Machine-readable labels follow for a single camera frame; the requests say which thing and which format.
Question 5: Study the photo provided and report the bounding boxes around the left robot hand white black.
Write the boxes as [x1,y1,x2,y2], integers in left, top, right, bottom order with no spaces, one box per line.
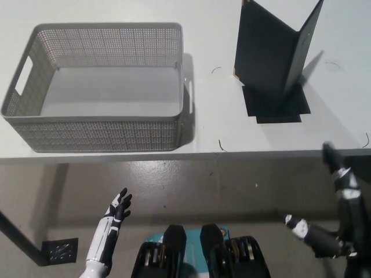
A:
[86,187,133,265]

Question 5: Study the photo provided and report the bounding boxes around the black table foot plate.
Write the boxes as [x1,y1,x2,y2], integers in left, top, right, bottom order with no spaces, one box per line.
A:
[41,237,79,265]

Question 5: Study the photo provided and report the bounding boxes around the grey perforated plastic basket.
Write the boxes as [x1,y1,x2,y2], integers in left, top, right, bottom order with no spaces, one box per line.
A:
[0,22,195,153]

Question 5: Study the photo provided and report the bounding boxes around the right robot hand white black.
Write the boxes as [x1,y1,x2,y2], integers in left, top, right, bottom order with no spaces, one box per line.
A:
[283,141,366,260]

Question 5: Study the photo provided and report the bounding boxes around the black tape patch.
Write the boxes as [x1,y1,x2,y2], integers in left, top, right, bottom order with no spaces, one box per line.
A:
[242,83,311,125]

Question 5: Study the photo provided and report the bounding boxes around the black notebook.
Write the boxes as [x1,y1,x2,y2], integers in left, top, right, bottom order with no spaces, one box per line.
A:
[232,0,325,101]

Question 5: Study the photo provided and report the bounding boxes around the robot body black teal blocks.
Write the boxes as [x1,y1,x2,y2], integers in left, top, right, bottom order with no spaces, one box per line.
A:
[130,224,272,278]

